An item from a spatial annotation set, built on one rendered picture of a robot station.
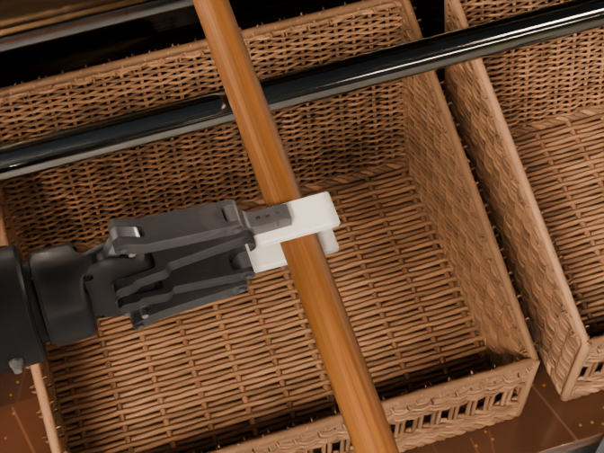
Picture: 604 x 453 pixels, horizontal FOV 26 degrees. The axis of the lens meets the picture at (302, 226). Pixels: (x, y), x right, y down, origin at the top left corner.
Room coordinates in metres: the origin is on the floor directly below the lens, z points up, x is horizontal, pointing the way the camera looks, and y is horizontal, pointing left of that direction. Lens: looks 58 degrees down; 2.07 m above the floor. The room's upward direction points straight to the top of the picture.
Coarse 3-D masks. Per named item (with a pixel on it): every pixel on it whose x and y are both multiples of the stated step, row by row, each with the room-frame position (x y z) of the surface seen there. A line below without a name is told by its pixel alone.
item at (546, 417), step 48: (240, 144) 1.05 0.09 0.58; (144, 192) 0.97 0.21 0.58; (432, 288) 0.83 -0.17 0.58; (0, 384) 0.69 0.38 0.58; (192, 384) 0.69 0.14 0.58; (432, 384) 0.69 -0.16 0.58; (0, 432) 0.62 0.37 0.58; (480, 432) 0.62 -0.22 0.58; (528, 432) 0.62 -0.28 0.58; (576, 432) 0.62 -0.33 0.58
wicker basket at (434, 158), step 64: (384, 0) 1.08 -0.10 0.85; (128, 64) 0.98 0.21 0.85; (192, 64) 1.00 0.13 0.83; (256, 64) 1.02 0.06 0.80; (64, 128) 0.94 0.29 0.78; (320, 128) 1.01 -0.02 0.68; (384, 128) 1.03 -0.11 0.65; (448, 128) 0.92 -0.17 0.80; (0, 192) 0.86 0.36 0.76; (64, 192) 0.91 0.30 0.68; (128, 192) 0.92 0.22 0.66; (192, 192) 0.94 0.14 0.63; (256, 192) 0.96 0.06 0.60; (320, 192) 0.97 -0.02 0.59; (384, 192) 0.97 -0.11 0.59; (448, 192) 0.89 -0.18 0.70; (384, 256) 0.87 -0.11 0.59; (448, 256) 0.87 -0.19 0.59; (128, 320) 0.77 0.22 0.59; (192, 320) 0.77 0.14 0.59; (256, 320) 0.77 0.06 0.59; (384, 320) 0.77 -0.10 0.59; (448, 320) 0.77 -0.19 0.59; (512, 320) 0.70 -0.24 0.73; (64, 384) 0.69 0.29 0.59; (128, 384) 0.68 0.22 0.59; (256, 384) 0.68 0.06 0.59; (320, 384) 0.68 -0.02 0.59; (384, 384) 0.68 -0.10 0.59; (448, 384) 0.62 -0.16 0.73; (512, 384) 0.64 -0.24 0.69; (64, 448) 0.57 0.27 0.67; (128, 448) 0.60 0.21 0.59; (192, 448) 0.60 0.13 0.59; (256, 448) 0.55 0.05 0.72; (320, 448) 0.60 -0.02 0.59
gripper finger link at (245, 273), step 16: (224, 256) 0.53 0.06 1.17; (176, 272) 0.51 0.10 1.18; (192, 272) 0.51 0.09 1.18; (208, 272) 0.51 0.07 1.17; (224, 272) 0.51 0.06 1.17; (240, 272) 0.51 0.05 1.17; (160, 288) 0.50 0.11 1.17; (176, 288) 0.49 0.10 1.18; (192, 288) 0.50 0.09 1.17; (128, 304) 0.48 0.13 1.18; (144, 304) 0.48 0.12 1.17
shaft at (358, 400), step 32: (192, 0) 0.77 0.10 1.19; (224, 0) 0.76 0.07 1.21; (224, 32) 0.72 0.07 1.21; (224, 64) 0.69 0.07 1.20; (256, 96) 0.66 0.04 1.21; (256, 128) 0.63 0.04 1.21; (256, 160) 0.60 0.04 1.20; (288, 160) 0.60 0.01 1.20; (288, 192) 0.56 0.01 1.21; (288, 256) 0.51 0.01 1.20; (320, 256) 0.51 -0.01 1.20; (320, 288) 0.48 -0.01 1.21; (320, 320) 0.45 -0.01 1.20; (320, 352) 0.43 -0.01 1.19; (352, 352) 0.42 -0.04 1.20; (352, 384) 0.40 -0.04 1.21; (352, 416) 0.38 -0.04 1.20; (384, 416) 0.38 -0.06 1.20; (384, 448) 0.35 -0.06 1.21
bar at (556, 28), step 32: (576, 0) 0.79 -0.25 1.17; (448, 32) 0.75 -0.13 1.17; (480, 32) 0.75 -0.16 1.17; (512, 32) 0.76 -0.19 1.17; (544, 32) 0.76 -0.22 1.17; (576, 32) 0.77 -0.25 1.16; (320, 64) 0.72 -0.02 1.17; (352, 64) 0.72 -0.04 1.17; (384, 64) 0.72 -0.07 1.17; (416, 64) 0.72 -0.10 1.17; (448, 64) 0.73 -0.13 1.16; (192, 96) 0.69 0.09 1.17; (224, 96) 0.68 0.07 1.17; (288, 96) 0.69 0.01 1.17; (320, 96) 0.69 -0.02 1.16; (96, 128) 0.65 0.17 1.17; (128, 128) 0.65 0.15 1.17; (160, 128) 0.65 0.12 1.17; (192, 128) 0.66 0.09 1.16; (0, 160) 0.62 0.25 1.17; (32, 160) 0.62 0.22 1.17; (64, 160) 0.62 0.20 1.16
